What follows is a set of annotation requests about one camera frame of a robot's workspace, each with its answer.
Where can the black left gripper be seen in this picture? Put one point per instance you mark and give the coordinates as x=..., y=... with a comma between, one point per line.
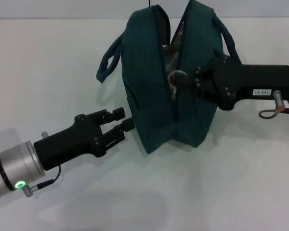
x=69, y=142

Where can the dark teal insulated lunch bag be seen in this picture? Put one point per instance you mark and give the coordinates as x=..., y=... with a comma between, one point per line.
x=147, y=84

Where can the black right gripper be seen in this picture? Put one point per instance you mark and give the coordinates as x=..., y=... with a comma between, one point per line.
x=253, y=81

